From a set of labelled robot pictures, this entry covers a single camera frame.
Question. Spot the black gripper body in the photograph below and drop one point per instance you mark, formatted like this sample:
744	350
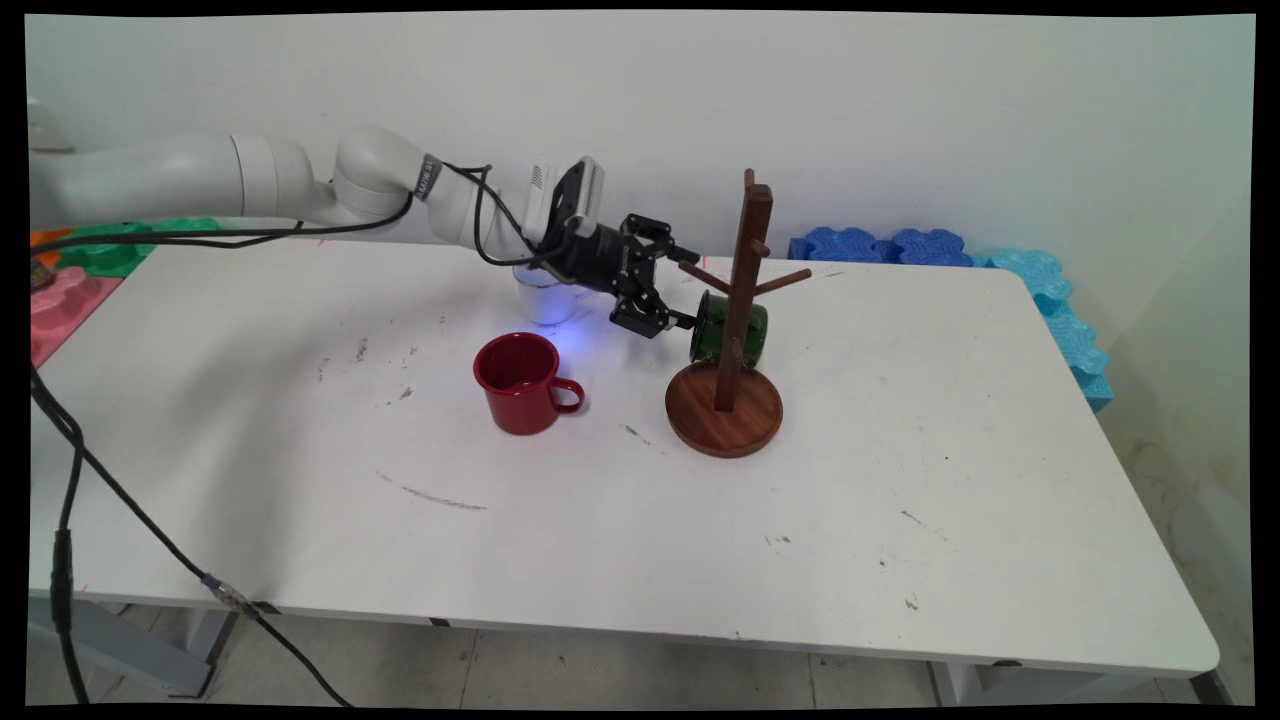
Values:
595	260

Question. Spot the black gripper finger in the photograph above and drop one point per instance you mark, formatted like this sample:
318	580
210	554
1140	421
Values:
640	305
650	238

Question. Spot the green enamel mug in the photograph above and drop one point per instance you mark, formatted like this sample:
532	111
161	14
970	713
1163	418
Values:
712	325

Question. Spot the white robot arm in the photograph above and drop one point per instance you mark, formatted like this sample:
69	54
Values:
200	175

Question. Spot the white enamel mug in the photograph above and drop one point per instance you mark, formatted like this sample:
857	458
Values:
545	300

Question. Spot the wooden mug tree stand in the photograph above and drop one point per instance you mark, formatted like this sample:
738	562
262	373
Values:
725	420

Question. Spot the red enamel mug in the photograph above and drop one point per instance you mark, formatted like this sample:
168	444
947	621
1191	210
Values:
515	400

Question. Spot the blue foam puzzle mat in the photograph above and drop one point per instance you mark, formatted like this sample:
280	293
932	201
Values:
840	245
930	248

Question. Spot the cyan foam puzzle mat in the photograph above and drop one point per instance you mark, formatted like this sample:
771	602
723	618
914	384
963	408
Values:
1075	335

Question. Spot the green foam puzzle mat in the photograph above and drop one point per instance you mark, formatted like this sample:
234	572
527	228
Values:
110	250

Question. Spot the pink foam puzzle mat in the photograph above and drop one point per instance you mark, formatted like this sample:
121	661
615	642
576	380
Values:
65	305

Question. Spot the orange foam puzzle mat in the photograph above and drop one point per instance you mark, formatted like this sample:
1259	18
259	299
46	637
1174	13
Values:
45	242

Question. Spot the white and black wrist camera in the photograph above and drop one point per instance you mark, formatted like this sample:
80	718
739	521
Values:
575	195

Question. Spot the grey table leg frame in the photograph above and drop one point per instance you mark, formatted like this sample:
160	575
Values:
130	650

